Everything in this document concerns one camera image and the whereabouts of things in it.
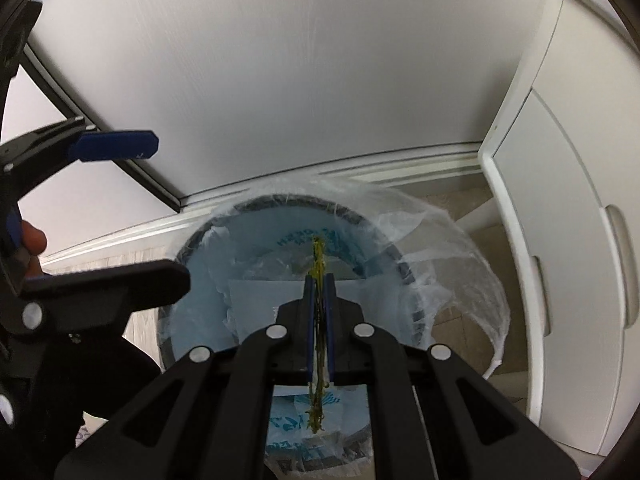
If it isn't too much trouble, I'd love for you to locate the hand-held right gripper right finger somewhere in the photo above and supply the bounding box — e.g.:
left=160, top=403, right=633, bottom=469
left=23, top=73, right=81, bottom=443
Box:
left=320, top=272, right=581, bottom=480

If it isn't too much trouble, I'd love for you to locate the clear plastic bin liner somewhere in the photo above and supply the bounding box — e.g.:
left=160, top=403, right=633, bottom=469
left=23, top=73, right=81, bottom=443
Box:
left=159, top=174, right=512, bottom=480

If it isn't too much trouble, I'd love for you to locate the blue printed plastic bag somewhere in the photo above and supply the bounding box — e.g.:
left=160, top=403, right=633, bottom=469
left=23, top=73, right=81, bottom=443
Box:
left=170, top=210, right=406, bottom=480

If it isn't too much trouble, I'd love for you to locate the dark door frame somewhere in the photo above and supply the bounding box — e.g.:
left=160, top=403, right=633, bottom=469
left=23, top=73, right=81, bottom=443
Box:
left=20, top=42, right=182, bottom=213

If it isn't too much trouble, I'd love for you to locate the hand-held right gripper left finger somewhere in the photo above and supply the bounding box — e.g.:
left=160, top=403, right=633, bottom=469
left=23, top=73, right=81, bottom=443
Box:
left=54, top=274, right=321, bottom=480

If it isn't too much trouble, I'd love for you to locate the white cabinet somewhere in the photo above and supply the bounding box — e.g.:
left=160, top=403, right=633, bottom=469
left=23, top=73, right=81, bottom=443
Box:
left=479, top=0, right=640, bottom=461

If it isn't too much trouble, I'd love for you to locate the dark grey round bin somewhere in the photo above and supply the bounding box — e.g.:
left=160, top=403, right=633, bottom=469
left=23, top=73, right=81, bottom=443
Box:
left=159, top=192, right=436, bottom=480

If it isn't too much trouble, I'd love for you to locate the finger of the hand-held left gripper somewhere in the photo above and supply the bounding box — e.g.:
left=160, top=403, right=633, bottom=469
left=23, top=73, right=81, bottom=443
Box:
left=0, top=116, right=160, bottom=211
left=10, top=260, right=192, bottom=337

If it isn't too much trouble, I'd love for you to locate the yellow green stringy scrap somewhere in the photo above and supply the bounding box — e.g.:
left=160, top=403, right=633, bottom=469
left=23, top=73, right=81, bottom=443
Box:
left=307, top=236, right=332, bottom=435

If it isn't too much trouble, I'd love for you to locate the person's left hand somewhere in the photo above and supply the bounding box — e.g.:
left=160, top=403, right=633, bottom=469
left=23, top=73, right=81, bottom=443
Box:
left=20, top=220, right=49, bottom=282

